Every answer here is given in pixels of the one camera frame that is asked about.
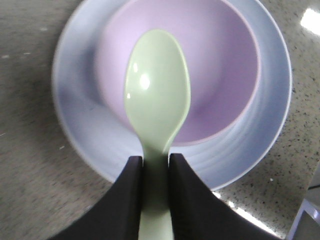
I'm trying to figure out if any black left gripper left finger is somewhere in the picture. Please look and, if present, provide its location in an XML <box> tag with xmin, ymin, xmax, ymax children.
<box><xmin>50</xmin><ymin>156</ymin><xmax>143</xmax><ymax>240</ymax></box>

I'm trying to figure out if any purple plastic bowl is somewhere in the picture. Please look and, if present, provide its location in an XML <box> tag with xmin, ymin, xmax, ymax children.
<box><xmin>94</xmin><ymin>0</ymin><xmax>262</xmax><ymax>146</ymax></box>

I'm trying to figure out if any pale green plastic spoon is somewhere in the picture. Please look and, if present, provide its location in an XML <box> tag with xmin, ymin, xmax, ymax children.
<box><xmin>124</xmin><ymin>29</ymin><xmax>191</xmax><ymax>240</ymax></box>

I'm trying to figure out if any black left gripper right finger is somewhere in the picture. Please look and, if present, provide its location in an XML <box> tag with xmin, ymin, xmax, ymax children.
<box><xmin>168</xmin><ymin>153</ymin><xmax>277</xmax><ymax>240</ymax></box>

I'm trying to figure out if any light blue plate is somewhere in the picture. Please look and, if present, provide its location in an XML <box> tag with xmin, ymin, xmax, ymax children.
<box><xmin>52</xmin><ymin>0</ymin><xmax>293</xmax><ymax>190</ymax></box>

